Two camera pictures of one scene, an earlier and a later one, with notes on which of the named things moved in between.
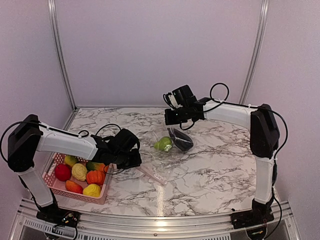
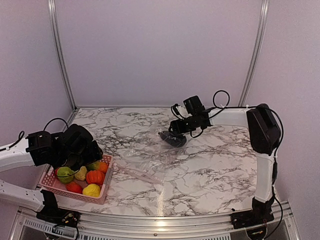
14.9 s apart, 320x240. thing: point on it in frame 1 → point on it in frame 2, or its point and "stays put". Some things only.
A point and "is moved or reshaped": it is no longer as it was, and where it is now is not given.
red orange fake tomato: x=73 y=186 stays put
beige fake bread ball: x=79 y=172 stays put
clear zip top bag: x=161 y=157 is moved or reshaped
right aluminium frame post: x=263 y=18 stays put
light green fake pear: x=165 y=143 → x=63 y=171
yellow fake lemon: x=92 y=190 stays put
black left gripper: x=136 y=162 → x=93 y=154
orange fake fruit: x=95 y=177 stays put
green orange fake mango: x=91 y=166 stays put
